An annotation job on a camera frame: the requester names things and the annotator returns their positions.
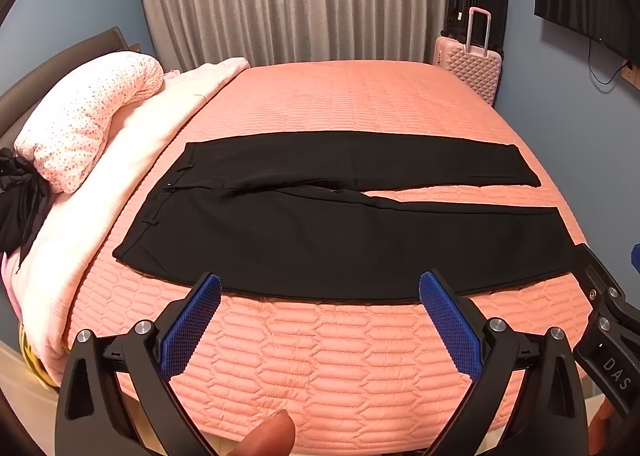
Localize light pink folded blanket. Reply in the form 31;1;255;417
1;52;250;386

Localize pink floral pillow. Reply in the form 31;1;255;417
14;50;164;194

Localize black garment beside pillow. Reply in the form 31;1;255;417
0;148;53;261

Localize black power cable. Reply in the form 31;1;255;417
584;37;633;93

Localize right hand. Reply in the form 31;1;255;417
589;400;615;455

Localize wall power outlet strip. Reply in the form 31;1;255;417
620;62;640;90

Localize black pants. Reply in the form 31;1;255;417
114;131;574;303

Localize black hard suitcase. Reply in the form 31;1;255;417
440;0;509;56

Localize grey bed headboard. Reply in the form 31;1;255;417
0;26;130;149

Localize pink hard suitcase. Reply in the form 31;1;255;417
433;7;502;106

